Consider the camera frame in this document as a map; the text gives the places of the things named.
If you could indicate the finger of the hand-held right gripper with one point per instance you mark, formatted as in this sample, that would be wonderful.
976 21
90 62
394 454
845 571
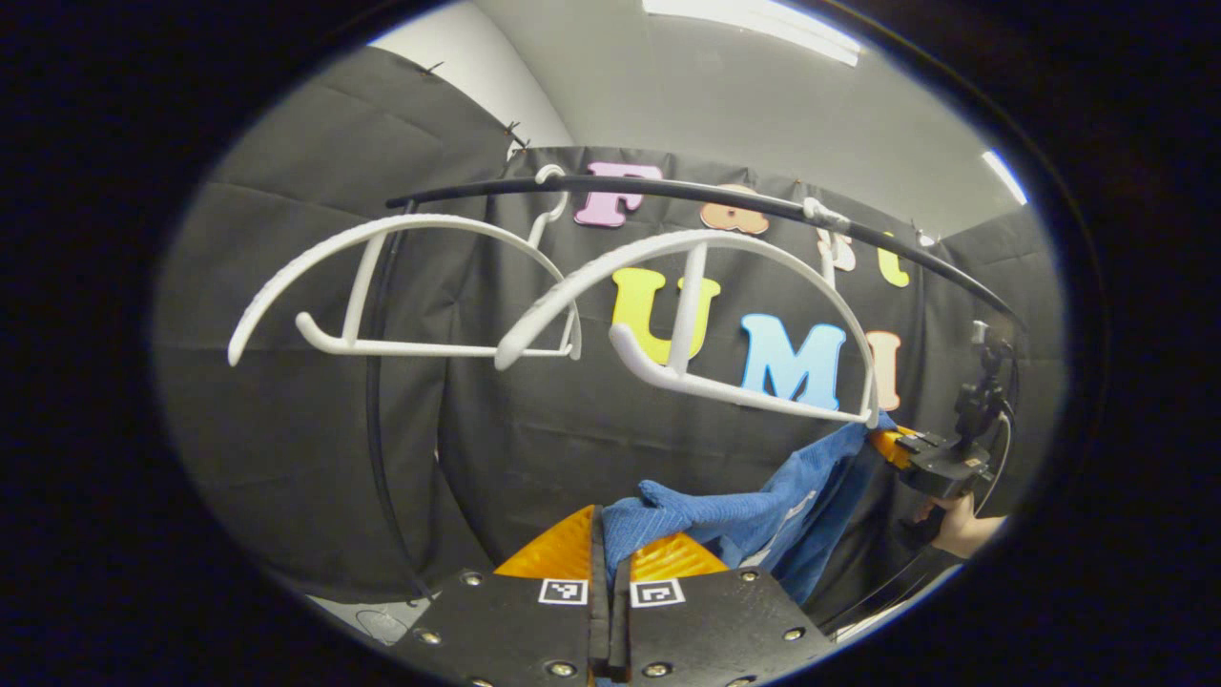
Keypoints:
897 448

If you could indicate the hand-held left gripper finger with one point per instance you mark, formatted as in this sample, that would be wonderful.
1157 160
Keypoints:
620 620
599 620

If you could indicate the white plastic clothes hanger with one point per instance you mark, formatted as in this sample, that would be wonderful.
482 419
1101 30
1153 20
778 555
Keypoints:
689 305
365 286

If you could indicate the black metal clothes rack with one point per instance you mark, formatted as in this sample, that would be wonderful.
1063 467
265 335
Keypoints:
668 188

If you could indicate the ceiling light panel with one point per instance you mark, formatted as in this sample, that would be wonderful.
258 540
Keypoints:
754 24
1003 176

